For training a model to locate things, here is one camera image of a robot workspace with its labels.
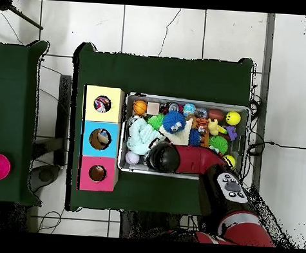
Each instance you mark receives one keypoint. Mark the mint green cloth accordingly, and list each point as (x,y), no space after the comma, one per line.
(141,136)

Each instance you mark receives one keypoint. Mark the cream yellow cloth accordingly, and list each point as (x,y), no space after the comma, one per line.
(179,136)

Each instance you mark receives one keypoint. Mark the colourful polka dot cloth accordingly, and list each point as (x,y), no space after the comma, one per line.
(102,104)

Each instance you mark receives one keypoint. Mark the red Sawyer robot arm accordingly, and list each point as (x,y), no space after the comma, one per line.
(192,160)

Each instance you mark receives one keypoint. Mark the clear mesh bin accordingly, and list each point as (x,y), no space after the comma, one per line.
(130,168)

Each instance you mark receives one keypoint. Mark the wooden box with three holes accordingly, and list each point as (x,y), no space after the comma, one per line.
(89,135)

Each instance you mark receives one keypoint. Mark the green fuzzy toy with eyes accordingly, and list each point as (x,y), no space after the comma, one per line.
(155,120)

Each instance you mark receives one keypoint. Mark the small wooden cube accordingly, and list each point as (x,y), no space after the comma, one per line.
(153,108)

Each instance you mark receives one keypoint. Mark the blue spiky ball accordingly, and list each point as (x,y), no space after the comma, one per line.
(194,137)
(173,121)

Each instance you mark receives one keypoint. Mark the small orange basketball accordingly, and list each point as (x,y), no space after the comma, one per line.
(139,107)

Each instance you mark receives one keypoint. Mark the small white ball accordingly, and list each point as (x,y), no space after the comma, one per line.
(132,157)

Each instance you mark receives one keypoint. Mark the globe print ball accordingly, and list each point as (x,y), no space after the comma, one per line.
(188,109)

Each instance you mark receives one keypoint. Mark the yellow duck toy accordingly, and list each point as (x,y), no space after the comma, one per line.
(215,127)

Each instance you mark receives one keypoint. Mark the green spiky ball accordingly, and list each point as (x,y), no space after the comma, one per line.
(218,144)

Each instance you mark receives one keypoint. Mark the yellow smiley ball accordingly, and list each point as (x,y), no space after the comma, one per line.
(233,118)

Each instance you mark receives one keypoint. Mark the plain yellow ball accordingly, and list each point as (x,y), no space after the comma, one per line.
(231,160)

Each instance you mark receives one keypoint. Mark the side table with green cloth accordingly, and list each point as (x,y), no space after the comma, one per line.
(14,110)

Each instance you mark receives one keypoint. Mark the black tripod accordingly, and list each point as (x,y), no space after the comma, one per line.
(3,4)

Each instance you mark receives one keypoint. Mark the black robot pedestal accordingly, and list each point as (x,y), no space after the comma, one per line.
(152,227)

